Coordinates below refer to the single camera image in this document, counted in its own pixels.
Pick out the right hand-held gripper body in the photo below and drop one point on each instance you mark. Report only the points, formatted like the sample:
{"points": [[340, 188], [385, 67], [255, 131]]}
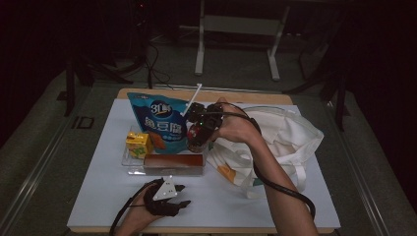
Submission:
{"points": [[208, 118]]}

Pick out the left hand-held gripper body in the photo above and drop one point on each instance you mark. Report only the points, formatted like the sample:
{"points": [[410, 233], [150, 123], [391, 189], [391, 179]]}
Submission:
{"points": [[160, 205]]}

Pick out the long brown box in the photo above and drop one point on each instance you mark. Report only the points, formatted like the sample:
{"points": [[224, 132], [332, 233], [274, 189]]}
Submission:
{"points": [[173, 160]]}

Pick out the blue snack bag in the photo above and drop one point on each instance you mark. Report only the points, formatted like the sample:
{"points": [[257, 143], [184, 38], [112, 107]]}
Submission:
{"points": [[157, 121]]}

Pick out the clear plastic tray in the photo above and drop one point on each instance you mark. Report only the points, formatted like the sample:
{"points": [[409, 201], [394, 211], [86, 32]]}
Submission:
{"points": [[134, 164]]}

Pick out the yellow juice carton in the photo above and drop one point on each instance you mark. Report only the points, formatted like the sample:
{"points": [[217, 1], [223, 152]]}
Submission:
{"points": [[138, 146]]}

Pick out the white canvas tote bag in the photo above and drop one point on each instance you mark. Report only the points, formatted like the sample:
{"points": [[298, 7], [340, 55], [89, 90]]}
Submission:
{"points": [[288, 137]]}

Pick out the person's left hand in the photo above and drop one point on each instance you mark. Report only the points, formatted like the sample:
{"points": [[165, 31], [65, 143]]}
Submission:
{"points": [[137, 213]]}

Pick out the person's right hand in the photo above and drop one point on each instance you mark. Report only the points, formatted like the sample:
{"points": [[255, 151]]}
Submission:
{"points": [[237, 128]]}

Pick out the white sheet table cover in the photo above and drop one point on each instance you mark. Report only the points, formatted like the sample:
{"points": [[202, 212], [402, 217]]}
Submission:
{"points": [[108, 183]]}

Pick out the dark equipment rack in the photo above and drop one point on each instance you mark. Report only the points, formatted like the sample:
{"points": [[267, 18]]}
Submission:
{"points": [[139, 29]]}

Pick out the dark metal stand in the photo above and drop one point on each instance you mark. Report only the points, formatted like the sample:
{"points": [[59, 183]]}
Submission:
{"points": [[331, 88], [78, 78]]}

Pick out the white metal table frame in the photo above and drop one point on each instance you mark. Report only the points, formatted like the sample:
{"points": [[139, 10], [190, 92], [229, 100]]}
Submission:
{"points": [[241, 24]]}

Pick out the black floor bracket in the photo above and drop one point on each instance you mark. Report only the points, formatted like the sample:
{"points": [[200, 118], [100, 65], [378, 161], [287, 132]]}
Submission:
{"points": [[82, 122]]}

